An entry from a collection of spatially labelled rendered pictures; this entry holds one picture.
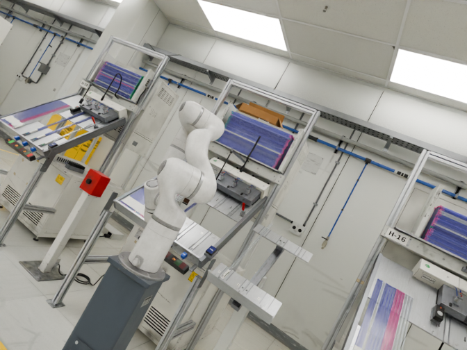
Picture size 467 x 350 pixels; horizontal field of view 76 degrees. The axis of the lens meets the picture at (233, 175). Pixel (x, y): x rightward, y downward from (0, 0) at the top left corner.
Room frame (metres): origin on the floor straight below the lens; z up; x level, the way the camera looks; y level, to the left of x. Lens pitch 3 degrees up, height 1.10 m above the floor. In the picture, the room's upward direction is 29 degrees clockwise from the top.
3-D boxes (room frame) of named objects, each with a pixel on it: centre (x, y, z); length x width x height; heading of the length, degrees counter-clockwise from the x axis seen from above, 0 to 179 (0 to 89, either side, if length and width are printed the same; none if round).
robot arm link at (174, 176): (1.14, 0.17, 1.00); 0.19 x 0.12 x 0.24; 115
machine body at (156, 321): (2.31, -0.01, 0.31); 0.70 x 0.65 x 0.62; 66
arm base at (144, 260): (1.15, 0.14, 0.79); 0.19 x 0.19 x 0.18
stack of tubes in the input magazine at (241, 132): (2.17, -0.01, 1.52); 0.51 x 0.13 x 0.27; 66
